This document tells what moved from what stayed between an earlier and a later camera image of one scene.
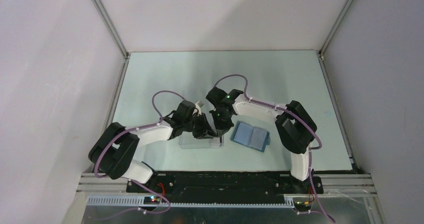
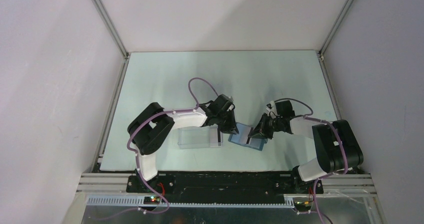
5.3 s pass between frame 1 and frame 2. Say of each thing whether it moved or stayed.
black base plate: stayed
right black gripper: moved
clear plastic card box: stayed
